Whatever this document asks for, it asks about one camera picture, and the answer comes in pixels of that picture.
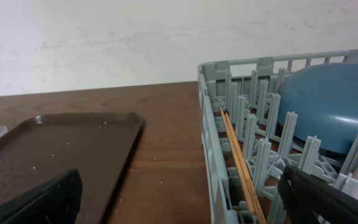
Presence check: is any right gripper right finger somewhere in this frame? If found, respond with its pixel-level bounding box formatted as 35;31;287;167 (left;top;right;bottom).
278;166;358;224

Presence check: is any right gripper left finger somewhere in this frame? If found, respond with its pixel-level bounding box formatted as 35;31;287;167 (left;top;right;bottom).
0;169;83;223

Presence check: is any wooden chopstick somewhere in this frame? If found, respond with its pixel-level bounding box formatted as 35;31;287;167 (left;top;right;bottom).
225;113;267;224
219;107;256;215

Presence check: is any brown serving tray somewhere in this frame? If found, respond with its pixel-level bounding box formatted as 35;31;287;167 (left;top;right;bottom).
0;112;145;223

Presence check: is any dark blue plate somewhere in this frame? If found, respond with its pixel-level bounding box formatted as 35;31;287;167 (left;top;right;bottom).
277;63;358;154

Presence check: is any grey dishwasher rack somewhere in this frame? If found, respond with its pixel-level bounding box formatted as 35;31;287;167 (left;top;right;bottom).
198;49;358;223

